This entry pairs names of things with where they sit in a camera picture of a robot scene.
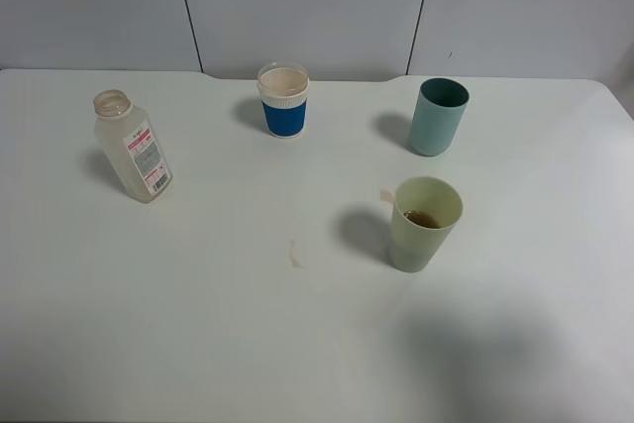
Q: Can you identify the teal plastic cup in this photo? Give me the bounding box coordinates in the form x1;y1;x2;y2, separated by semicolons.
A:
409;77;470;157

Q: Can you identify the pale green plastic cup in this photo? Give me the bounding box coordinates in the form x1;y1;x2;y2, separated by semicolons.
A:
388;176;464;273

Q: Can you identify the clear plastic drink bottle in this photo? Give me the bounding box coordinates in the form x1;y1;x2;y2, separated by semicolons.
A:
93;89;172;204

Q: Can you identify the blue sleeved coffee cup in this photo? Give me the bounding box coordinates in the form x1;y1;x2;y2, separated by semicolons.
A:
258;62;310;139

